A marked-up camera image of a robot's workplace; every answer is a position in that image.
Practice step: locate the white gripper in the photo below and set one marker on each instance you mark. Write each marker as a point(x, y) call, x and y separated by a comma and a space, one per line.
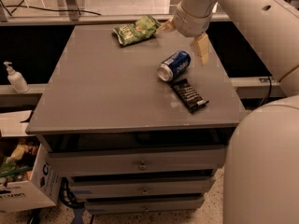
point(191, 25)

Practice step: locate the black snack bar wrapper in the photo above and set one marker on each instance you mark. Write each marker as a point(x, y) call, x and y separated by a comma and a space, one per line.
point(188, 95)

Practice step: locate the bottom cabinet drawer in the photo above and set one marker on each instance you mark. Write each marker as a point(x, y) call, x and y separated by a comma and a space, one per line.
point(149, 205)

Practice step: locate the top cabinet drawer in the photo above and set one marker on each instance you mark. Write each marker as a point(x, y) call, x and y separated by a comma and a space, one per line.
point(137, 161)

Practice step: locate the green chip bag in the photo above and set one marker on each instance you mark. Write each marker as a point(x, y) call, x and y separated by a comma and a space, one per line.
point(142, 29)

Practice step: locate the blue pepsi can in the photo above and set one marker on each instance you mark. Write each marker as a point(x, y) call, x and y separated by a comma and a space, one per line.
point(173, 66)

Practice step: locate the white pump bottle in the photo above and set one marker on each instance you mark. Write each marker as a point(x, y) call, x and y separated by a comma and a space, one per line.
point(16, 79)

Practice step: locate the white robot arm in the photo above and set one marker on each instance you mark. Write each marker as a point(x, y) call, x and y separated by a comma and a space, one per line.
point(261, 174)

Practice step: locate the grey drawer cabinet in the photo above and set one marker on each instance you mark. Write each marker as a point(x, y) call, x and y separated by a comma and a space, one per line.
point(103, 96)

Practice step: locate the cabinet drawer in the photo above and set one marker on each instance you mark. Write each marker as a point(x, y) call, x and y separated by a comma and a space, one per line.
point(142, 187)
point(149, 205)
point(137, 161)

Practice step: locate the white cardboard box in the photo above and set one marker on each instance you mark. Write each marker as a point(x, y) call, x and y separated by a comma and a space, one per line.
point(27, 180)

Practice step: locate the middle cabinet drawer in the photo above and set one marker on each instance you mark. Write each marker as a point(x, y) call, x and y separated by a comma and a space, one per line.
point(142, 187)

